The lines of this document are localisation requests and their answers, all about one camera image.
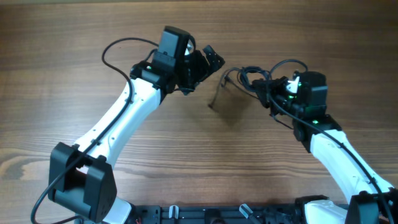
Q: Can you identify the black cable bundle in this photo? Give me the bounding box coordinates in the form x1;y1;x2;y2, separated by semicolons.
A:
207;65;273;109

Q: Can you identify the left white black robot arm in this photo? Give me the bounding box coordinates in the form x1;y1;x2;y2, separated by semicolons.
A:
42;26;224;223

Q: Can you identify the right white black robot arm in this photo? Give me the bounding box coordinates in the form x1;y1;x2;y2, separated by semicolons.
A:
250;72;397;223

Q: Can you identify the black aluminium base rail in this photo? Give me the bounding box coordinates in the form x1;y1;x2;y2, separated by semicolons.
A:
127;204;303;224

